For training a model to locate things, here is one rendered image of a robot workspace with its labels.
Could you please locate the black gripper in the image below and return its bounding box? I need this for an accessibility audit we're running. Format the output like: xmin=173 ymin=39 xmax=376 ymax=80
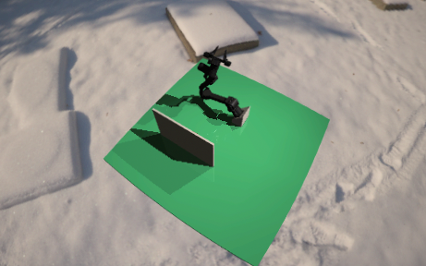
xmin=203 ymin=45 xmax=232 ymax=70

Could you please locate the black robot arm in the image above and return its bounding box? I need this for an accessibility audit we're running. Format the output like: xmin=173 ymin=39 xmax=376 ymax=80
xmin=198 ymin=59 xmax=244 ymax=117

